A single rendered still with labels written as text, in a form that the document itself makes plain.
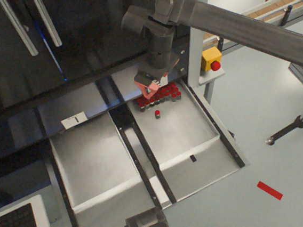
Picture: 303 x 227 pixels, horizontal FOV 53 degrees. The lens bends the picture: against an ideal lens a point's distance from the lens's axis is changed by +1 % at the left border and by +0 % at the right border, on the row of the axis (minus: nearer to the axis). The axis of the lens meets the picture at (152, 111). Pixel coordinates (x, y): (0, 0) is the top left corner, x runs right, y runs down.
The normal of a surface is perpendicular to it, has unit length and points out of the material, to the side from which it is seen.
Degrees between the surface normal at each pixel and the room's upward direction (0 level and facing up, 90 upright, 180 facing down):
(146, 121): 0
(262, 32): 45
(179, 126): 0
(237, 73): 0
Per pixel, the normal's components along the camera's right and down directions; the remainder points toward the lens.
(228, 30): -0.45, 0.28
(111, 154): -0.07, -0.51
